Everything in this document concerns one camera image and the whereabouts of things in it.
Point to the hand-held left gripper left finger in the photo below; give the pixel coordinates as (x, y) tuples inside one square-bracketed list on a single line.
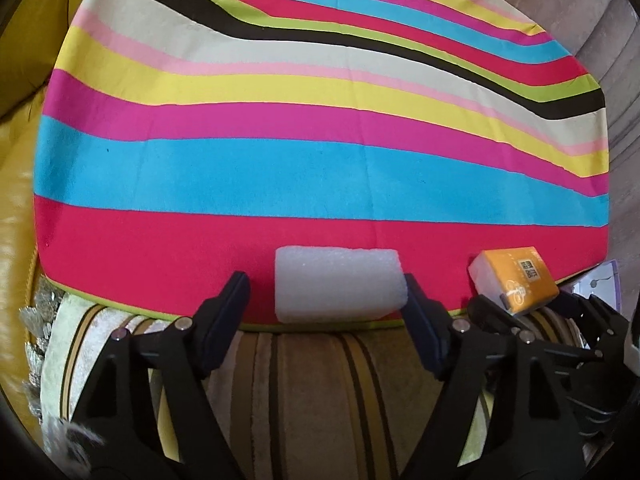
[(225, 325)]

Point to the purple cardboard box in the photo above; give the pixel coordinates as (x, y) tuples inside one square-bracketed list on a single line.
[(600, 280)]

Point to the white foam block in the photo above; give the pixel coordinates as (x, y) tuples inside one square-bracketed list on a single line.
[(335, 282)]

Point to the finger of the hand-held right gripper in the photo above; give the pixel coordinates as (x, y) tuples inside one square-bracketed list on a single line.
[(487, 315), (600, 325)]

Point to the orange box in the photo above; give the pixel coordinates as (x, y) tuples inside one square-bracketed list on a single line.
[(520, 275)]

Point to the silver fringe trim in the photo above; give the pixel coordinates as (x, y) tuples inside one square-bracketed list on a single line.
[(37, 325)]

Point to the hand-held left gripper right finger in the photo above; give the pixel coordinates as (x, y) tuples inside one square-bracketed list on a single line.
[(425, 330)]

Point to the colourful striped cloth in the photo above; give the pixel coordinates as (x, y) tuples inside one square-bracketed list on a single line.
[(320, 160)]

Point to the gold striped velvet cushion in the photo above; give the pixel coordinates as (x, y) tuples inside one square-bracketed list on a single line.
[(310, 400)]

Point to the yellow leather sofa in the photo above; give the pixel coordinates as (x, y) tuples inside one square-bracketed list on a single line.
[(20, 185)]

